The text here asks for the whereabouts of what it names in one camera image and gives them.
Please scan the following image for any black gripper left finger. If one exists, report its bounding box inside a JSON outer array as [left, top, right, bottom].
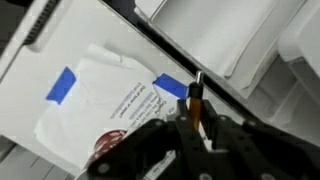
[[86, 98, 215, 180]]

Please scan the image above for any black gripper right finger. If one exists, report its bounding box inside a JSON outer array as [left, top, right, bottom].
[[201, 98, 320, 180]]

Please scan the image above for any amber pen with black cap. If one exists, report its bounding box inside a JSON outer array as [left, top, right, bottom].
[[187, 69, 206, 132]]

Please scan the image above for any large grey multifunction printer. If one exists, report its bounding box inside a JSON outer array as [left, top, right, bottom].
[[99, 0, 320, 148]]

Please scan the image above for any white printer finisher unit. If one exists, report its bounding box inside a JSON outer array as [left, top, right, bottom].
[[0, 0, 248, 180]]

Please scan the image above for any blue tape strip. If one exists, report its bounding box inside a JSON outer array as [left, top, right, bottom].
[[152, 72, 190, 100], [45, 65, 78, 106]]

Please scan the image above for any white printed paper sheet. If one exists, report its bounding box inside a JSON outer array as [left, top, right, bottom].
[[33, 43, 188, 180]]

